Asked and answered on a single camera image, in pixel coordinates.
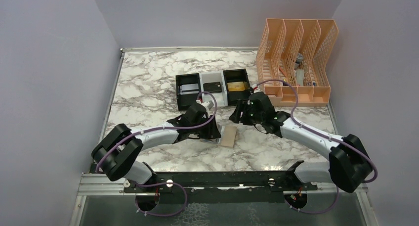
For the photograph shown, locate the purple cable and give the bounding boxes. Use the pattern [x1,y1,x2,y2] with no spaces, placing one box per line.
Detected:
[252,79,378,215]
[95,91,218,175]

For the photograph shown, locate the black card in tray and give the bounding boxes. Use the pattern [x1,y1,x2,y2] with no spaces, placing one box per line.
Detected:
[203,82,222,93]

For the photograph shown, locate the orange plastic desk organizer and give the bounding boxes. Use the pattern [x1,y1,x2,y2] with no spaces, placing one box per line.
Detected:
[256,19,338,107]

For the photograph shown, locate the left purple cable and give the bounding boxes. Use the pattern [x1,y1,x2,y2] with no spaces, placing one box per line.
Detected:
[95,91,218,175]

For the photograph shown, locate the black metal base rail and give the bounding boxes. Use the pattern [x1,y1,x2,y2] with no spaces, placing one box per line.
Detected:
[78,170,367,206]

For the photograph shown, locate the black white card tray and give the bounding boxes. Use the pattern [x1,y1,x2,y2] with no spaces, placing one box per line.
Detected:
[175,69,250,111]

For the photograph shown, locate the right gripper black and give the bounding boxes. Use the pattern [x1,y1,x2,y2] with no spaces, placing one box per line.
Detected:
[230,98,264,126]

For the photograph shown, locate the grey tape roll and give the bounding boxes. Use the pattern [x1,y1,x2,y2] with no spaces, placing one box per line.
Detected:
[294,53,304,69]

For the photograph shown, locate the silver card in tray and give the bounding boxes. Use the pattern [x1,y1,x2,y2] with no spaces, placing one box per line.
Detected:
[179,84,200,95]

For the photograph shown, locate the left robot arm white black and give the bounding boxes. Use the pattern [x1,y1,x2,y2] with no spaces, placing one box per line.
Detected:
[91,103,221,192]

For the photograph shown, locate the gold card in tray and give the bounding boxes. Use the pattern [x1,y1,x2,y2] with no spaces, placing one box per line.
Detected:
[227,81,249,92]

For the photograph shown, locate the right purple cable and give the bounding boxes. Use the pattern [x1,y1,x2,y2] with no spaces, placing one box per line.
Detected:
[252,79,378,215]

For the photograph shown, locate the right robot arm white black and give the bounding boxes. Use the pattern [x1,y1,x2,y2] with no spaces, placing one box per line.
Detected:
[229,92,375,193]

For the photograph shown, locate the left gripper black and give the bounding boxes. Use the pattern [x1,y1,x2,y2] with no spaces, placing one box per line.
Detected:
[190,115,221,139]

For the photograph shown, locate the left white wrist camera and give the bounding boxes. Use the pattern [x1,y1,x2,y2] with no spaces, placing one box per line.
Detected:
[196,99,214,113]

